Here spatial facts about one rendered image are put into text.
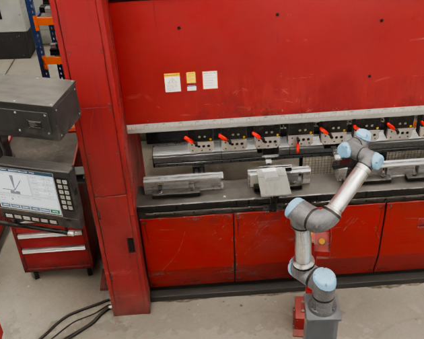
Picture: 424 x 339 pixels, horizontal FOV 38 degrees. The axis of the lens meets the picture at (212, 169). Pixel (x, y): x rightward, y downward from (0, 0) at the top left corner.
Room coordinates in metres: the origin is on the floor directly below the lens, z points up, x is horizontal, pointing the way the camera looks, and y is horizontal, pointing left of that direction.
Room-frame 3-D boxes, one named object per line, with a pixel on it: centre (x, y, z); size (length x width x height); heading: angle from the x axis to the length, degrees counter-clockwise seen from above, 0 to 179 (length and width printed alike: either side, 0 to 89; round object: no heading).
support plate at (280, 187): (3.00, -0.37, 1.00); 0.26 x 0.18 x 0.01; 1
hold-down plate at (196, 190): (3.07, 0.23, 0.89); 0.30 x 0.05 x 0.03; 91
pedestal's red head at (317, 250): (2.76, -0.59, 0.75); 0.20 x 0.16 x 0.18; 82
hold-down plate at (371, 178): (3.10, -0.97, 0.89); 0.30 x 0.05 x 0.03; 91
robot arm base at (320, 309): (2.20, -0.54, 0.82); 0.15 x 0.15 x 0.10
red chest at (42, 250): (3.46, 1.14, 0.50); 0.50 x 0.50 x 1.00; 1
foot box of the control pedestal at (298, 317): (2.73, -0.58, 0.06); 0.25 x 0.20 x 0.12; 172
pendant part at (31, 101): (2.59, 0.89, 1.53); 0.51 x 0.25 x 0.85; 74
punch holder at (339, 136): (3.15, -0.74, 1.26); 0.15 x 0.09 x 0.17; 91
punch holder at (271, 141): (3.14, -0.34, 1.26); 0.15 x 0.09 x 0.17; 91
